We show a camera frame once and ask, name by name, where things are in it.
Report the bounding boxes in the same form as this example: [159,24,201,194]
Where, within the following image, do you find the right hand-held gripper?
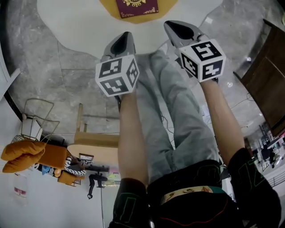
[163,20,227,83]

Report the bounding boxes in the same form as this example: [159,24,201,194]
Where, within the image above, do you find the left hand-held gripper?
[95,31,140,98]

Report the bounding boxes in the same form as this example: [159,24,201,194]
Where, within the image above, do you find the round yellow seat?
[98,0,179,24]

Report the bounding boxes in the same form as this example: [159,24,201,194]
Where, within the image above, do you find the maroon book with gold ornament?
[115,0,159,19]

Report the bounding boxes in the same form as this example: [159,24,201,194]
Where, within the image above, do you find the person's left forearm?
[117,89,149,186]

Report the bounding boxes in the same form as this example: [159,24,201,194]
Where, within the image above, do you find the person's right forearm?
[199,78,246,166]

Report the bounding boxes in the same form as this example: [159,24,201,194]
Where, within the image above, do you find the white curvy rug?
[36,0,224,60]

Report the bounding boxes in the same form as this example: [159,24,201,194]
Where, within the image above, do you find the dark wooden cabinet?
[233,18,285,137]

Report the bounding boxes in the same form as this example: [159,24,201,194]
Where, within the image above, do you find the light wooden table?
[73,103,120,149]

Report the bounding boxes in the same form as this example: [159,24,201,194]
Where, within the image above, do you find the person's light grey jeans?
[134,49,220,186]

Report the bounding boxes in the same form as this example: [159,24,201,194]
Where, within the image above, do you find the orange sofa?
[37,143,86,187]

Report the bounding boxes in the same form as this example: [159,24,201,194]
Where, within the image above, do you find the orange cushion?
[0,141,48,174]

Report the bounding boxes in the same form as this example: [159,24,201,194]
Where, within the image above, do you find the person's black printed shirt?
[108,147,282,228]

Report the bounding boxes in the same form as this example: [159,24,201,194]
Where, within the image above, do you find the thin cable on floor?
[159,110,177,137]

